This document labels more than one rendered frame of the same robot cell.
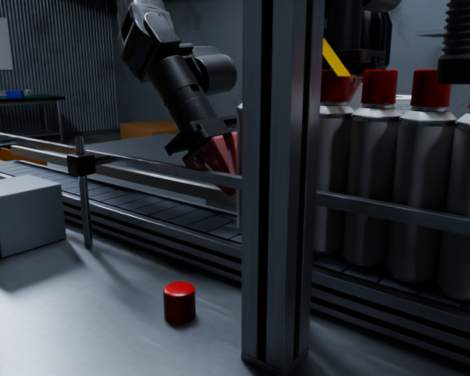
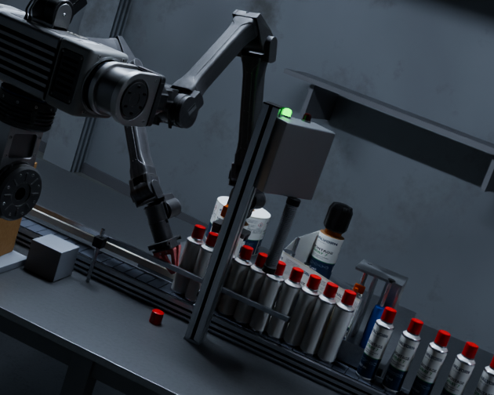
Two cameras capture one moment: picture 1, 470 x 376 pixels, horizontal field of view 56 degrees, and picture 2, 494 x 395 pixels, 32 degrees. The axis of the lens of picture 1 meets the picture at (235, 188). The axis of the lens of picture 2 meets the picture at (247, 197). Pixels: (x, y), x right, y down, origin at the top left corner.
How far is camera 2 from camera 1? 1.94 m
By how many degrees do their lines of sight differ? 23
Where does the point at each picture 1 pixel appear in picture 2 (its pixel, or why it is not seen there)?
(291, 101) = (225, 266)
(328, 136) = not seen: hidden behind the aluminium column
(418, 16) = (292, 41)
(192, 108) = (165, 231)
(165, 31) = (158, 191)
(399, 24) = not seen: hidden behind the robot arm
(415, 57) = (278, 86)
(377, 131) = (241, 269)
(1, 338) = (96, 319)
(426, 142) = (256, 278)
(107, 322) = (129, 320)
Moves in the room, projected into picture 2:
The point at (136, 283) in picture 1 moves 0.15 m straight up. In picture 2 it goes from (127, 306) to (143, 257)
